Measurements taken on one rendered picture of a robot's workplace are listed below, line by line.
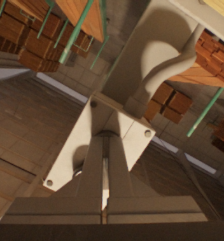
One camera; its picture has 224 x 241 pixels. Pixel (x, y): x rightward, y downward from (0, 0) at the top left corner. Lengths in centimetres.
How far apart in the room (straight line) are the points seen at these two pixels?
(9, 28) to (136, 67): 1030
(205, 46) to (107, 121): 165
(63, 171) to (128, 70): 14
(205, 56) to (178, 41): 153
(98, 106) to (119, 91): 6
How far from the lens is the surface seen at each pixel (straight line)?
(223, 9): 23
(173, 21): 23
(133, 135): 17
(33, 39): 998
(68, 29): 955
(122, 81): 21
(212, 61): 180
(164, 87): 962
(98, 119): 16
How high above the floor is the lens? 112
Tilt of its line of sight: 13 degrees up
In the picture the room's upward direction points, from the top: 149 degrees counter-clockwise
